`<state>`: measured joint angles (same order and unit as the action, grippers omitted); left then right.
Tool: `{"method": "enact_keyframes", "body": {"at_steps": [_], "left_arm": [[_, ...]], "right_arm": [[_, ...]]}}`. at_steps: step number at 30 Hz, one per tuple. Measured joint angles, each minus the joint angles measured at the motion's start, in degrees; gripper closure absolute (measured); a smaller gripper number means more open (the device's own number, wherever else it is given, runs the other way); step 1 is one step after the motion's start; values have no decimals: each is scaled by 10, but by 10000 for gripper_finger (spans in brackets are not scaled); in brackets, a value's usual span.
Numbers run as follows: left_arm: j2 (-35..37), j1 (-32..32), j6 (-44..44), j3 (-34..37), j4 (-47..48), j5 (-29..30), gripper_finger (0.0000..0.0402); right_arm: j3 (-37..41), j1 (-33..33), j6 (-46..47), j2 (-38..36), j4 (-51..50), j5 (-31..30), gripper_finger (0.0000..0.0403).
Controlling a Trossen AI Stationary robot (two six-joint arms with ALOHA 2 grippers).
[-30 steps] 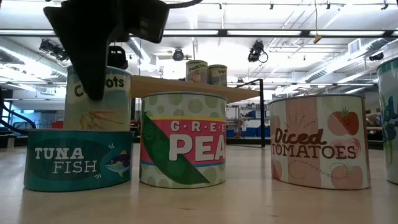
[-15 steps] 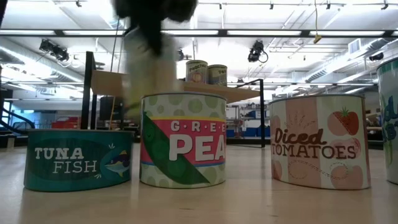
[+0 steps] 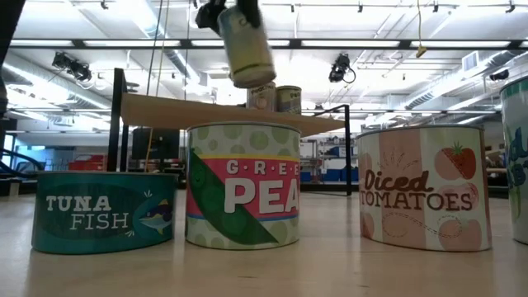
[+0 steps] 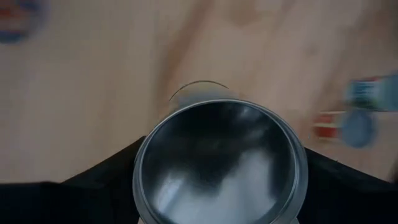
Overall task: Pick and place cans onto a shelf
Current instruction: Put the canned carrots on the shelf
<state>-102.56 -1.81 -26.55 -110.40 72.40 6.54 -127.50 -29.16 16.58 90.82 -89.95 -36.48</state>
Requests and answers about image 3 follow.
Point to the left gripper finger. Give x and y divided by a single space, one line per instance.
249 12
210 14

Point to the carrots labelled tin can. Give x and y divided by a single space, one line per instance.
247 49

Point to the peaches labelled tin can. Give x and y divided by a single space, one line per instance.
260 99

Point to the olive yellow labelled can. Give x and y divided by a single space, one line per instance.
288 101

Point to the green peas labelled can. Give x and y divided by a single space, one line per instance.
243 194

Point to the teal tuna fish can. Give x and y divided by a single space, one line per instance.
103 214

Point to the diced tomatoes labelled can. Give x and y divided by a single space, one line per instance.
425 194

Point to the white can blue lettering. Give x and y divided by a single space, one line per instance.
517 165

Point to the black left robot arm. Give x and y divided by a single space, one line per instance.
8 16

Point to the black horizontal rig beam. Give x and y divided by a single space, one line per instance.
123 43

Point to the black hanging ceiling device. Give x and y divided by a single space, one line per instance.
340 68

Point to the black box monitor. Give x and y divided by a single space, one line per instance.
156 144

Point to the blue storage bin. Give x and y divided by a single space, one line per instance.
334 175

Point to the red storage bin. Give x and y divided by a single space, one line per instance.
88 163

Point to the small black ceiling device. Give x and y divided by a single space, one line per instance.
499 75

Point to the wooden workbench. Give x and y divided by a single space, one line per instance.
497 170

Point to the wooden shelf black metal frame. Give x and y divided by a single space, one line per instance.
185 113

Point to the black ceiling camera cluster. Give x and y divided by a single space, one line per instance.
72 66

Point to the black metal table frame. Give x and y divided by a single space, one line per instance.
321 187

